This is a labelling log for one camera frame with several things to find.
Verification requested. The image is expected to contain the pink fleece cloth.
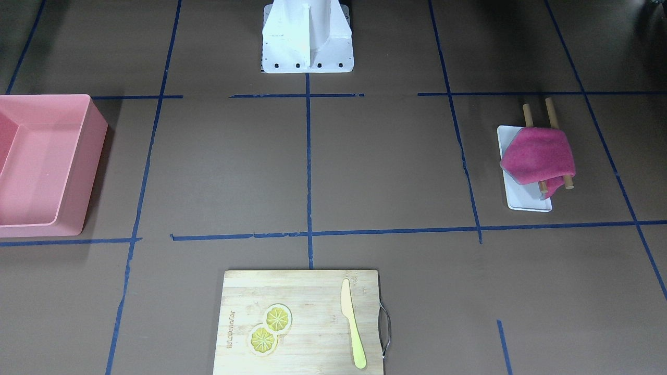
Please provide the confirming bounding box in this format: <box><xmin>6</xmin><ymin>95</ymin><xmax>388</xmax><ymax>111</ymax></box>
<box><xmin>500</xmin><ymin>127</ymin><xmax>576</xmax><ymax>200</ymax></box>

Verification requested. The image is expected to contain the lemon slice upper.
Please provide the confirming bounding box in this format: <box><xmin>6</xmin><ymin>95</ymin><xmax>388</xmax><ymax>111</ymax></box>
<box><xmin>264</xmin><ymin>304</ymin><xmax>293</xmax><ymax>335</ymax></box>

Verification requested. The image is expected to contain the lemon slice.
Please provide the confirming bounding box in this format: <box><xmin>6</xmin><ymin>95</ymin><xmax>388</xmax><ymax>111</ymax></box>
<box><xmin>264</xmin><ymin>304</ymin><xmax>293</xmax><ymax>335</ymax></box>
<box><xmin>247</xmin><ymin>324</ymin><xmax>279</xmax><ymax>357</ymax></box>

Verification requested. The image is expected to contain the bamboo cutting board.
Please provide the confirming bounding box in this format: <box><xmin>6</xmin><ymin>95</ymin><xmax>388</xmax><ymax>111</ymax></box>
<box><xmin>213</xmin><ymin>270</ymin><xmax>385</xmax><ymax>374</ymax></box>

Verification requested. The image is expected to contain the lemon slice lower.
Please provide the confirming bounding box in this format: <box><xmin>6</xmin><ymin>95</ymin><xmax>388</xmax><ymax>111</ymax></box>
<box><xmin>247</xmin><ymin>324</ymin><xmax>279</xmax><ymax>357</ymax></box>

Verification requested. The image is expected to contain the yellow plastic knife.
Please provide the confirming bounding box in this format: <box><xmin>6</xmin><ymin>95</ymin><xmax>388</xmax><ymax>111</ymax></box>
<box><xmin>340</xmin><ymin>278</ymin><xmax>367</xmax><ymax>369</ymax></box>

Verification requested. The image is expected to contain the white rack tray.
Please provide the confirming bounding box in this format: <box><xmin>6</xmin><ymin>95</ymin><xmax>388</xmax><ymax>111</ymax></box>
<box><xmin>497</xmin><ymin>125</ymin><xmax>552</xmax><ymax>212</ymax></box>

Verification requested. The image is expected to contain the wooden rack rod outer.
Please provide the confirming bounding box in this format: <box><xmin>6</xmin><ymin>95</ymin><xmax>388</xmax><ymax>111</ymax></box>
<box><xmin>545</xmin><ymin>97</ymin><xmax>574</xmax><ymax>190</ymax></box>

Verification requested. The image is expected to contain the pink plastic bin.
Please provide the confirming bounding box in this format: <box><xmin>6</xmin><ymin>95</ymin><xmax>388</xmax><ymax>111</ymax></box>
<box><xmin>1</xmin><ymin>93</ymin><xmax>108</xmax><ymax>238</ymax></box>

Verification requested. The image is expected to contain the metal cutting board handle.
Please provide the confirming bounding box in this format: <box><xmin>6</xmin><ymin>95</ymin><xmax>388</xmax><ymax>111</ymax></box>
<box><xmin>379</xmin><ymin>299</ymin><xmax>392</xmax><ymax>360</ymax></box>

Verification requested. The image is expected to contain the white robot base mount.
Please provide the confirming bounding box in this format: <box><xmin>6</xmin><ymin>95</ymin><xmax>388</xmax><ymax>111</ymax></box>
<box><xmin>261</xmin><ymin>1</ymin><xmax>355</xmax><ymax>74</ymax></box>

